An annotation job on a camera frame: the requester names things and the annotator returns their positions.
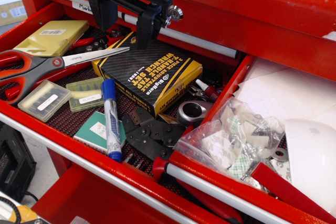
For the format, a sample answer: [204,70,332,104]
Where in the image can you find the open red drawer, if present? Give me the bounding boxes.
[166,55,335,223]
[0,1,253,224]

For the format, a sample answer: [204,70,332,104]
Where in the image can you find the black crimping tool red handles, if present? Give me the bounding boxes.
[122,108,243,223]

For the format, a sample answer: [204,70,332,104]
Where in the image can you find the black electronic device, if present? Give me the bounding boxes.
[1,123,36,201]

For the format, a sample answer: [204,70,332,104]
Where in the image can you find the silver drawer lock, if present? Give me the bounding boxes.
[168,5,184,22]

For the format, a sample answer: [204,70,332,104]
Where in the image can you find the green clear bit case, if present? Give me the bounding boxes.
[66,77,104,113]

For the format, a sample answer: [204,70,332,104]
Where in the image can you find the white apple mouse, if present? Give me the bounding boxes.
[285,119,335,216]

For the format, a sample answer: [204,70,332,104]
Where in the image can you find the black cable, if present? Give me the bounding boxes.
[0,191,39,224]

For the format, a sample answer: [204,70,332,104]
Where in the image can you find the left open red drawer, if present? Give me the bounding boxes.
[0,1,253,224]

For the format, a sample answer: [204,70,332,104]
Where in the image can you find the cardboard box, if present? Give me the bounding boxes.
[0,0,27,26]

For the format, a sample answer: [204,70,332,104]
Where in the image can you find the green white small box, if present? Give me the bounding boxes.
[72,111,127,155]

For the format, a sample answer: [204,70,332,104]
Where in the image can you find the black yellow tap wrench box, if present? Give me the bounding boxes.
[92,32,203,116]

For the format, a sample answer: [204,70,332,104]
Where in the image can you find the yellow sponge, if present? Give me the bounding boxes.
[8,205,39,223]

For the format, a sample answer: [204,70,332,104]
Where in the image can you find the red grey handled scissors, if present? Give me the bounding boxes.
[1,47,130,105]

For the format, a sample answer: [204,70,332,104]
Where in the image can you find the white markers label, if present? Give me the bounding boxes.
[72,2,92,14]

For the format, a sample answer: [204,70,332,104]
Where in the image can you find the yellow flat plastic case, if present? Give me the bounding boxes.
[14,20,89,57]

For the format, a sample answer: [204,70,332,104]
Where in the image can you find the clear drill bit case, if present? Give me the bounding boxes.
[18,80,71,122]

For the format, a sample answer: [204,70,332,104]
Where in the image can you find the steel washer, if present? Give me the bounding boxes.
[272,147,289,162]

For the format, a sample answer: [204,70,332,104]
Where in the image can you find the blue white marker pen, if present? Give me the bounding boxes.
[101,79,122,163]

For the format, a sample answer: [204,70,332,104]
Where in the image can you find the silver grey tape measure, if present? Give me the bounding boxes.
[177,100,213,127]

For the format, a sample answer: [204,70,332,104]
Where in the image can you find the right open red drawer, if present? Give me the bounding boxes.
[166,55,335,223]

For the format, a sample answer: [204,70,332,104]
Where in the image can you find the red threadlocker bottle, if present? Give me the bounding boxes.
[196,79,221,103]

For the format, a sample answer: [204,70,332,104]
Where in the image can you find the clear bag of adhesive mounts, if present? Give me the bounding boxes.
[173,98,285,191]

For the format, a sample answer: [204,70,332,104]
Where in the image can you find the red handled crimping pliers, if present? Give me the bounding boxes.
[0,28,124,101]

